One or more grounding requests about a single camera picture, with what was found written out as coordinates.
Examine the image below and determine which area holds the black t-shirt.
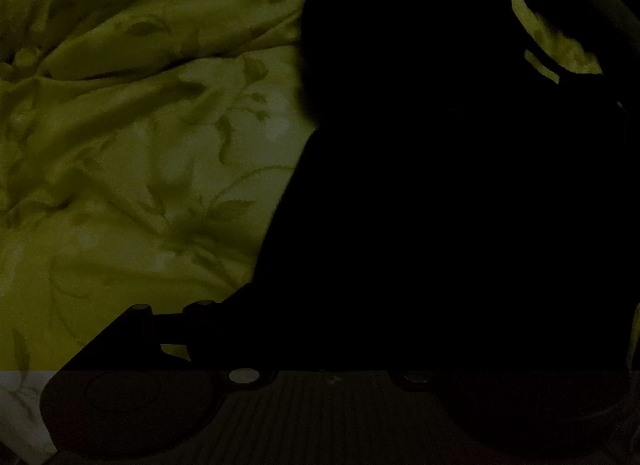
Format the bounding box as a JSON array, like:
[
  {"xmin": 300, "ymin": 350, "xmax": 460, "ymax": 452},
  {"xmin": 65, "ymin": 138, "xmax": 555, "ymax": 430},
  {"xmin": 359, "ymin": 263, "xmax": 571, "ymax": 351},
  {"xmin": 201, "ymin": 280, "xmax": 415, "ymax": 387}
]
[{"xmin": 224, "ymin": 0, "xmax": 639, "ymax": 381}]

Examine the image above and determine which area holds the floral light bed sheet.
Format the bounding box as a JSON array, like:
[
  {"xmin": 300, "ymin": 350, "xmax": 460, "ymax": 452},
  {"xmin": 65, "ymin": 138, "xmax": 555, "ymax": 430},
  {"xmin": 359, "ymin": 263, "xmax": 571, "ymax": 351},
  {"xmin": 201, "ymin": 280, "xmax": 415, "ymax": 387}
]
[{"xmin": 1, "ymin": 0, "xmax": 600, "ymax": 464}]

